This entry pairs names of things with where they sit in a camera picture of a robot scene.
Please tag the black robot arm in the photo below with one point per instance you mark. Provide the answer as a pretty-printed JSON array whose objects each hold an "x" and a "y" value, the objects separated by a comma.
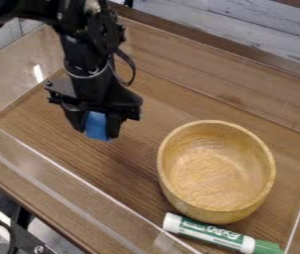
[{"x": 87, "y": 26}]

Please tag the green white dry-erase marker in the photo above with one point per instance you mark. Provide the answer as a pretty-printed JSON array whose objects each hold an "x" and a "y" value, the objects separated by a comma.
[{"x": 212, "y": 234}]

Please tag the brown wooden bowl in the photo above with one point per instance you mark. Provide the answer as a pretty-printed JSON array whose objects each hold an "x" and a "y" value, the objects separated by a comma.
[{"x": 216, "y": 170}]

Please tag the clear acrylic tray wall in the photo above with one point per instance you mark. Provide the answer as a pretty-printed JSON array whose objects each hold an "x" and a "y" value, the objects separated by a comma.
[{"x": 94, "y": 189}]

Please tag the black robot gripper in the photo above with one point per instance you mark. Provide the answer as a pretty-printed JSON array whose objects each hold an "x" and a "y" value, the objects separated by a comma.
[{"x": 91, "y": 89}]

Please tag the black metal table frame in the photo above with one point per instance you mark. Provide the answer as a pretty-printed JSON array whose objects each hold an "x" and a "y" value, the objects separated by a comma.
[{"x": 28, "y": 244}]

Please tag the blue rectangular block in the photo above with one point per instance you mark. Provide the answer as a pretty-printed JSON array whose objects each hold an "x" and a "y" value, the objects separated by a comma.
[{"x": 95, "y": 126}]

